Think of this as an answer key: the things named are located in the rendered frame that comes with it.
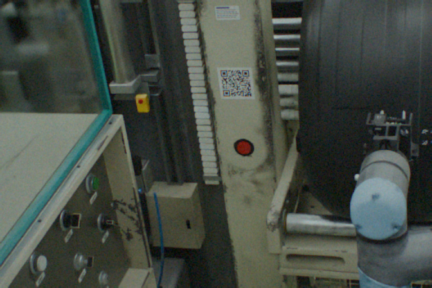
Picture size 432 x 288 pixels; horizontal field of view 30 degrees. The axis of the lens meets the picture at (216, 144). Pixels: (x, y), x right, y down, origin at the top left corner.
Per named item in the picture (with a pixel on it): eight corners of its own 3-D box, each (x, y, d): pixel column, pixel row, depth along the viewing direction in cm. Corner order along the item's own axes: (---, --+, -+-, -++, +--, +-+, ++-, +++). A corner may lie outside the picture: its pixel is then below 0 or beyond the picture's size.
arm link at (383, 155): (408, 206, 123) (354, 203, 126) (410, 191, 127) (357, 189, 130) (409, 161, 120) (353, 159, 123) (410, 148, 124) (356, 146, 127)
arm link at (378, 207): (349, 245, 116) (346, 192, 113) (358, 209, 126) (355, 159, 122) (406, 247, 114) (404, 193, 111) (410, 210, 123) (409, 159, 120)
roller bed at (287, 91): (258, 123, 224) (247, 22, 209) (269, 98, 236) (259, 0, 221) (330, 124, 218) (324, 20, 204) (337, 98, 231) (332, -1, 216)
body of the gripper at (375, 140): (414, 111, 134) (410, 141, 124) (414, 159, 138) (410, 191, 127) (367, 110, 136) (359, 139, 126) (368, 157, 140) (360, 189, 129)
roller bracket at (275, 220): (269, 255, 181) (265, 219, 176) (298, 161, 214) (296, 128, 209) (283, 256, 180) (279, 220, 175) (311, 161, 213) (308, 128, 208)
